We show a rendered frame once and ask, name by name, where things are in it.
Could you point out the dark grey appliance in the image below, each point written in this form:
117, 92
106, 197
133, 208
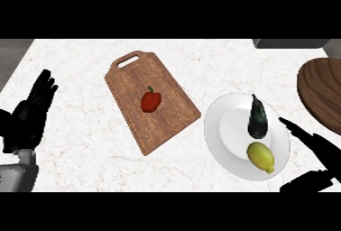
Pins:
291, 43

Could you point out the dark eggplant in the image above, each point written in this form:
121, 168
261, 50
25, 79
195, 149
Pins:
257, 120

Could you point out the brown wooden bowl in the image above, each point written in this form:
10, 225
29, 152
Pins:
323, 90

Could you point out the brown wooden cutting board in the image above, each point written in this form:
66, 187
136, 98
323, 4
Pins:
148, 102

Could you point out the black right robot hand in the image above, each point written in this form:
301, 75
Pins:
320, 150

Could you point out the red bell pepper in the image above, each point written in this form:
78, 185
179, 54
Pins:
150, 101

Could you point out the white plate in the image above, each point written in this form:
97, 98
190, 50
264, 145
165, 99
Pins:
230, 132

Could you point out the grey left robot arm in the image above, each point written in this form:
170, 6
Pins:
18, 173

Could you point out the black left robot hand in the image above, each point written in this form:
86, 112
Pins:
26, 117

